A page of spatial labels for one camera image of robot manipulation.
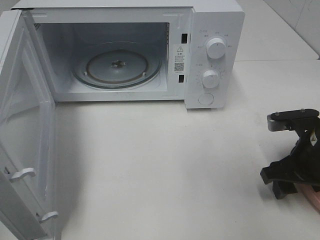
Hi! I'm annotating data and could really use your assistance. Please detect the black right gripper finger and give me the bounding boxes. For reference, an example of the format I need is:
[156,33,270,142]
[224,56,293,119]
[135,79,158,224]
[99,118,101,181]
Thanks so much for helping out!
[272,180,298,200]
[260,152,320,186]

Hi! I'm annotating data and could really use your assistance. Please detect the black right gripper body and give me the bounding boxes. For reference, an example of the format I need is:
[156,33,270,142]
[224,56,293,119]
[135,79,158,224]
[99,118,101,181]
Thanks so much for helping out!
[291,117,320,163]

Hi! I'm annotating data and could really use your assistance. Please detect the pink round plate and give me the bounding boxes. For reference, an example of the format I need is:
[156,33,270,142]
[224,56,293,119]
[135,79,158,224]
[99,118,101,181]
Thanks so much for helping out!
[295,183,320,213]

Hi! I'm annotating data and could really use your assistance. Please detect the round white door button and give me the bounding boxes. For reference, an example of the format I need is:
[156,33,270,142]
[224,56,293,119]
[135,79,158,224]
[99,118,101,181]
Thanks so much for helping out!
[198,93,214,106]

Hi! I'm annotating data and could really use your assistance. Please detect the white microwave door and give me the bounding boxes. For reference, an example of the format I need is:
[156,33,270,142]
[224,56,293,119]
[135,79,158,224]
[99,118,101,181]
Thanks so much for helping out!
[0,9,59,240]

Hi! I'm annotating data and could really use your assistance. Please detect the lower white timer knob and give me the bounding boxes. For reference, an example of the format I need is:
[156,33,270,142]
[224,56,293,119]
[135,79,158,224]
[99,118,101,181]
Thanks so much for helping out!
[202,70,220,89]

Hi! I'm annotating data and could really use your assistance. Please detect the upper white power knob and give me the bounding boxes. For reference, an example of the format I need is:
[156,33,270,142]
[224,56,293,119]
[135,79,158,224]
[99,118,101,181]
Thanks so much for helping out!
[205,36,227,59]

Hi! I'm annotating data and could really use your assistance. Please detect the glass microwave turntable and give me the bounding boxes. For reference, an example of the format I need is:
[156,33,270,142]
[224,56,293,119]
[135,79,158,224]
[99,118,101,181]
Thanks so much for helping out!
[72,41,163,90]

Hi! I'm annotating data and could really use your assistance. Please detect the white microwave oven body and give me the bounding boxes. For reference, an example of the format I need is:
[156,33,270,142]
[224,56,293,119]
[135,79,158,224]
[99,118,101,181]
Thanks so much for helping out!
[13,0,245,109]

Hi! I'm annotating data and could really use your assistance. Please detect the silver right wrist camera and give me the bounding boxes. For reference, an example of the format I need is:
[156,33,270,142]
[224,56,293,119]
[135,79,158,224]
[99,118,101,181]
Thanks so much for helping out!
[267,108,320,132]

